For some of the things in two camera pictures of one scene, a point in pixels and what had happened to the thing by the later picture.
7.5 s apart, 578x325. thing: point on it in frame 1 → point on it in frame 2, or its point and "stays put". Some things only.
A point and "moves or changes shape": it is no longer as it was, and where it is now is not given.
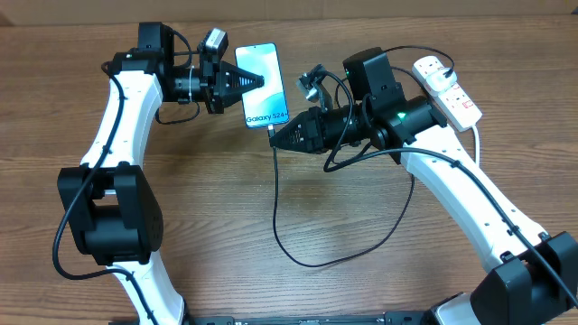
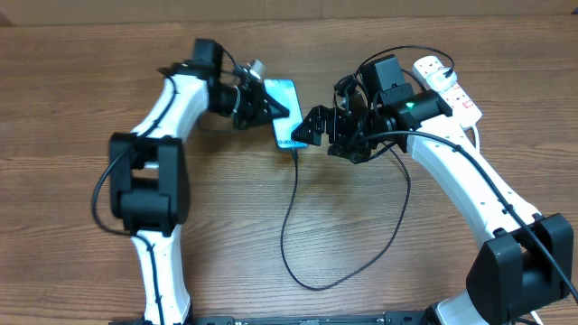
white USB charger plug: x=438 y=83 stays put
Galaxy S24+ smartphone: x=266 y=106 moves or changes shape
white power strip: x=455 y=104 stays put
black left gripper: x=216 y=81 → x=253 y=112
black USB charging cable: x=424 y=47 stays put
